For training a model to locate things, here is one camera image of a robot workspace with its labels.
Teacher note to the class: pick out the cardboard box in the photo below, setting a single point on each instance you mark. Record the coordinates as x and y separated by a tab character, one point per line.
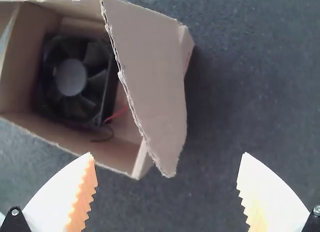
155	79

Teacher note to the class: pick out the black mat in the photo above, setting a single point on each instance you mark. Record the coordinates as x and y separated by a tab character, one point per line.
250	79

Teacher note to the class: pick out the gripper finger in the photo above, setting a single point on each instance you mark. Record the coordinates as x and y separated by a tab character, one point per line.
57	202
270	204

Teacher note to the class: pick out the black square fan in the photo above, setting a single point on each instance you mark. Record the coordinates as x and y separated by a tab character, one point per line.
72	79

